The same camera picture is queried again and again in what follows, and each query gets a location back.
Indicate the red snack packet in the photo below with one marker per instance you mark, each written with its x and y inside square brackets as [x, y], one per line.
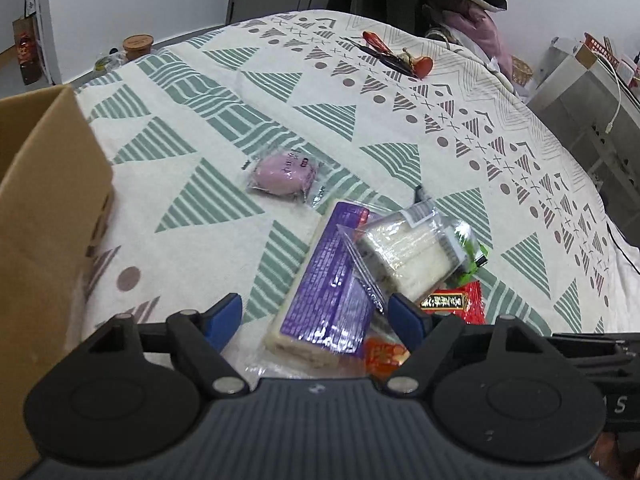
[452, 305]

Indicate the glass teapot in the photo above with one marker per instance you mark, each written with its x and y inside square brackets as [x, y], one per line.
[110, 61]

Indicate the wicker basket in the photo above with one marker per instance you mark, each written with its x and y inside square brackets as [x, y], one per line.
[521, 70]

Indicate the red long packet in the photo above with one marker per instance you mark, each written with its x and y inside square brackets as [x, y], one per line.
[377, 42]

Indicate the brown drink bottle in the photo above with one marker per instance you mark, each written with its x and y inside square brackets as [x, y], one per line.
[26, 55]

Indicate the orange candy packet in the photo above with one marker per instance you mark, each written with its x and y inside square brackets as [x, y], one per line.
[384, 355]

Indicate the brown paper cup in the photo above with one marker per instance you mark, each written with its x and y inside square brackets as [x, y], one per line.
[138, 46]

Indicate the red round object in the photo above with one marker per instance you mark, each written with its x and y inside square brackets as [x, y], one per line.
[424, 66]

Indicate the pink clothing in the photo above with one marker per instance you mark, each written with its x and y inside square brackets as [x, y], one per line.
[477, 35]

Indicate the grey desk cabinet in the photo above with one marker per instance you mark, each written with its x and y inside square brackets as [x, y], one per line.
[585, 105]

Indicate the clear white sandwich packet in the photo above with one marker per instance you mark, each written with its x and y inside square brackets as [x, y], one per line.
[410, 255]

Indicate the red mini shopping basket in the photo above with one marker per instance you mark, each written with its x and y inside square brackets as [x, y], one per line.
[600, 50]

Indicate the pink bun packet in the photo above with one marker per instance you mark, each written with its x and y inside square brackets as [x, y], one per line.
[285, 175]

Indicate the brown cardboard box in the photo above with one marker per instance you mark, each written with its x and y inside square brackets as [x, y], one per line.
[45, 240]

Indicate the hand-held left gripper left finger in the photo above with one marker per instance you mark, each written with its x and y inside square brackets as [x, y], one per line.
[222, 319]

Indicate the patterned bed blanket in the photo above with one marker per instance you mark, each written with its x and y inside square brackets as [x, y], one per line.
[380, 125]

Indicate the white bed sheet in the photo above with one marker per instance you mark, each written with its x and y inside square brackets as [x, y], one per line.
[622, 240]

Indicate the purple cake packet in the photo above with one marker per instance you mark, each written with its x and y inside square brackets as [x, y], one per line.
[327, 285]

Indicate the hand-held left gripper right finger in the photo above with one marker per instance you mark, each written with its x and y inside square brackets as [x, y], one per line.
[407, 316]

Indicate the white narrow rack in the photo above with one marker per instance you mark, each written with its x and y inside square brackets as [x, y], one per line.
[42, 25]

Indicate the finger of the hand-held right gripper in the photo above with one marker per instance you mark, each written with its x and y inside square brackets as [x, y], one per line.
[605, 360]
[595, 340]

